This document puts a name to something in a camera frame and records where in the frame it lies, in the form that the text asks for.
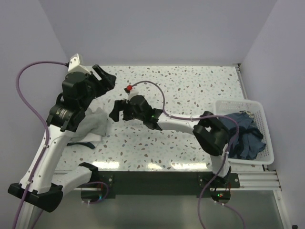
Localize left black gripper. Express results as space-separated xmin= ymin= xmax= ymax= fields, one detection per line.
xmin=80 ymin=64 xmax=116 ymax=110

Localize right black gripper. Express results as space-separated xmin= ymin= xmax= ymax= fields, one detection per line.
xmin=109 ymin=99 xmax=145 ymax=122

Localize grey tank top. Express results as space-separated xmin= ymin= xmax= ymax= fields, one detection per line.
xmin=70 ymin=107 xmax=108 ymax=142

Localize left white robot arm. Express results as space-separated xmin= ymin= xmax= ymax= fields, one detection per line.
xmin=8 ymin=64 xmax=116 ymax=212

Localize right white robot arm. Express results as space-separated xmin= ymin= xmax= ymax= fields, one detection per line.
xmin=109 ymin=95 xmax=230 ymax=187

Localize white folded tank top stack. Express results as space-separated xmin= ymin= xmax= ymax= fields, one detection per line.
xmin=67 ymin=133 xmax=102 ymax=149

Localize dark blue tank tops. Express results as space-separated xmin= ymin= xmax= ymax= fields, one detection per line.
xmin=227 ymin=111 xmax=266 ymax=160

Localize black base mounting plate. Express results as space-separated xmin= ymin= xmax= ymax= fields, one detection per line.
xmin=81 ymin=170 xmax=241 ymax=199

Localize white plastic basket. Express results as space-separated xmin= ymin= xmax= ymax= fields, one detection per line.
xmin=213 ymin=99 xmax=274 ymax=165

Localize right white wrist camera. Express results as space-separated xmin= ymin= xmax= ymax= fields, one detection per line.
xmin=124 ymin=85 xmax=139 ymax=100

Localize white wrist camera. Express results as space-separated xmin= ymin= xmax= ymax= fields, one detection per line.
xmin=68 ymin=53 xmax=91 ymax=74
xmin=124 ymin=85 xmax=139 ymax=100

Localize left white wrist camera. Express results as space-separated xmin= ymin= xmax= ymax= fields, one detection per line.
xmin=68 ymin=53 xmax=91 ymax=74

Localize aluminium front rail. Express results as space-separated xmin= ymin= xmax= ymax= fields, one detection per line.
xmin=237 ymin=168 xmax=282 ymax=191

